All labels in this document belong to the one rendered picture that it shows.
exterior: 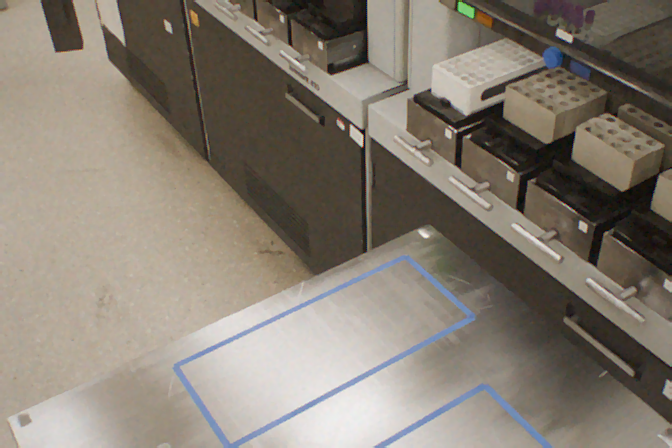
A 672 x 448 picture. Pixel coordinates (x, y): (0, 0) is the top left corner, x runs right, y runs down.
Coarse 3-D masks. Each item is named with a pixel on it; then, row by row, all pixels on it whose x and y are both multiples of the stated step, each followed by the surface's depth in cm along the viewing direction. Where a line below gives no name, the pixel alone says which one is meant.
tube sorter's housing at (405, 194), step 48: (432, 0) 145; (432, 48) 151; (384, 144) 160; (384, 192) 168; (432, 192) 152; (384, 240) 175; (480, 240) 144; (528, 288) 138; (576, 288) 127; (576, 336) 131; (624, 336) 122; (624, 384) 126
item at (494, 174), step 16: (480, 128) 137; (464, 144) 138; (480, 144) 135; (496, 144) 133; (512, 144) 135; (464, 160) 139; (480, 160) 135; (496, 160) 132; (512, 160) 129; (528, 160) 129; (544, 160) 131; (480, 176) 137; (496, 176) 133; (512, 176) 130; (528, 176) 130; (464, 192) 135; (480, 192) 135; (496, 192) 135; (512, 192) 131
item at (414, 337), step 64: (384, 256) 113; (448, 256) 112; (256, 320) 104; (320, 320) 104; (384, 320) 103; (448, 320) 103; (512, 320) 102; (128, 384) 97; (192, 384) 96; (256, 384) 96; (320, 384) 96; (384, 384) 95; (448, 384) 95; (512, 384) 95; (576, 384) 94
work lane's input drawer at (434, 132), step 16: (416, 96) 146; (432, 96) 145; (416, 112) 146; (432, 112) 143; (448, 112) 141; (480, 112) 141; (496, 112) 143; (416, 128) 148; (432, 128) 144; (448, 128) 140; (464, 128) 139; (400, 144) 146; (432, 144) 146; (448, 144) 142; (448, 160) 143
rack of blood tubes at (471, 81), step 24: (480, 48) 148; (504, 48) 149; (432, 72) 144; (456, 72) 142; (480, 72) 143; (504, 72) 142; (528, 72) 152; (456, 96) 141; (480, 96) 146; (504, 96) 143
